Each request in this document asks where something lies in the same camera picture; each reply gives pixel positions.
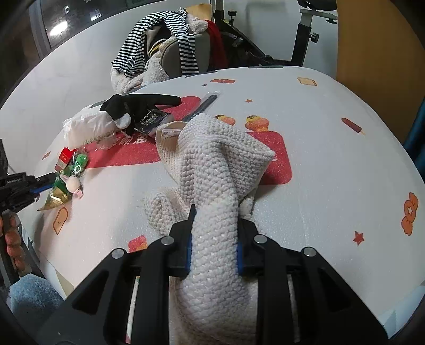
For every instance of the red scarf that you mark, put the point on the red scarf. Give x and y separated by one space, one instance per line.
217 46

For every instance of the orange wooden board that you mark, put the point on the orange wooden board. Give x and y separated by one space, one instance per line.
375 49

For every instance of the white knitted cloth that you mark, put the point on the white knitted cloth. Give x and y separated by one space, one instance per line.
212 166

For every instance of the dark glass window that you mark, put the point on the dark glass window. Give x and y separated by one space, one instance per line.
83 20

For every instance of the gold green wrapper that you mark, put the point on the gold green wrapper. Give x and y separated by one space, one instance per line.
56 197

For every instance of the small red box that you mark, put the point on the small red box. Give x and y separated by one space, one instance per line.
64 159

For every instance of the black glove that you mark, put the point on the black glove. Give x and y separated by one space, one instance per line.
139 102

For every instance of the black exercise bike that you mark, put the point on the black exercise bike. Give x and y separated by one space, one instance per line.
300 43

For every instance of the dark jacket with yellow stripes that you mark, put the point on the dark jacket with yellow stripes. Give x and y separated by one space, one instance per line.
157 39

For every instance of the dark blue cloth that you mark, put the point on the dark blue cloth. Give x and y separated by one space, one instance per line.
416 139

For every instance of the green plastic packet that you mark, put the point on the green plastic packet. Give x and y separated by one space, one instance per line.
79 162

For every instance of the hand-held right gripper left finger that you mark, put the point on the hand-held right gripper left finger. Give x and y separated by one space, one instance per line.
189 254

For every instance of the black pen in clear pack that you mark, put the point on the black pen in clear pack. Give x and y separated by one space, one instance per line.
207 101

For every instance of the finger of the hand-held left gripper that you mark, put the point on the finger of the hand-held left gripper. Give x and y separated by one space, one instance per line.
38 191
46 179

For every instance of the black white striped shirt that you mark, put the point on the black white striped shirt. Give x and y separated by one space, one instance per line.
132 49

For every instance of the grey beige chair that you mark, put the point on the grey beige chair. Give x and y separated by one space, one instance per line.
199 56

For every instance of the dark snack packet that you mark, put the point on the dark snack packet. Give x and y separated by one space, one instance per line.
151 121

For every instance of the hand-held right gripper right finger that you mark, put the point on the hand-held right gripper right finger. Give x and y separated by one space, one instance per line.
239 258

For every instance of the person's left hand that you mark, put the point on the person's left hand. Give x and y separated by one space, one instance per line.
13 245

